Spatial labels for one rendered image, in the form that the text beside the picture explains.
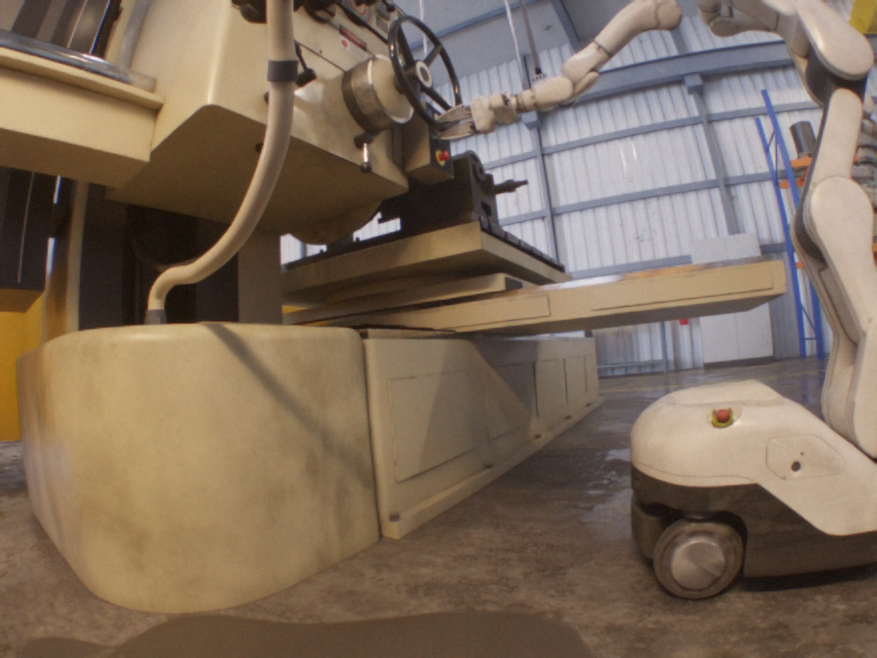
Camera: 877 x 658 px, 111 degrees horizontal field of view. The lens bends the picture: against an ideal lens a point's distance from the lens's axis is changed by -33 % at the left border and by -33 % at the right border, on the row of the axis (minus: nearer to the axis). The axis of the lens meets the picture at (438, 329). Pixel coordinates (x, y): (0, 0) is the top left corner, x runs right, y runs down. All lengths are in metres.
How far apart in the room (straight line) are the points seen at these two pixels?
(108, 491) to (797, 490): 1.25
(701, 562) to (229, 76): 1.35
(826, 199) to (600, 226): 7.85
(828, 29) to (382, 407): 1.52
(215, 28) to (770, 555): 1.55
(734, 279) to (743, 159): 7.60
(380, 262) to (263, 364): 0.85
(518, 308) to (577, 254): 7.13
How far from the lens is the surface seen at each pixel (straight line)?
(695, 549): 0.87
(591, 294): 1.54
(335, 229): 1.69
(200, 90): 1.09
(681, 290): 1.52
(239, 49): 1.16
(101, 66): 1.36
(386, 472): 1.31
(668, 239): 8.54
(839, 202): 1.03
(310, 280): 1.97
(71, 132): 1.19
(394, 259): 1.68
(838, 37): 1.24
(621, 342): 8.38
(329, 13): 1.47
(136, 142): 1.24
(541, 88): 1.18
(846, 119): 1.18
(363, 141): 1.31
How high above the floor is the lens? 0.49
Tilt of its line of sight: 4 degrees up
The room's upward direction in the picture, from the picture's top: 4 degrees counter-clockwise
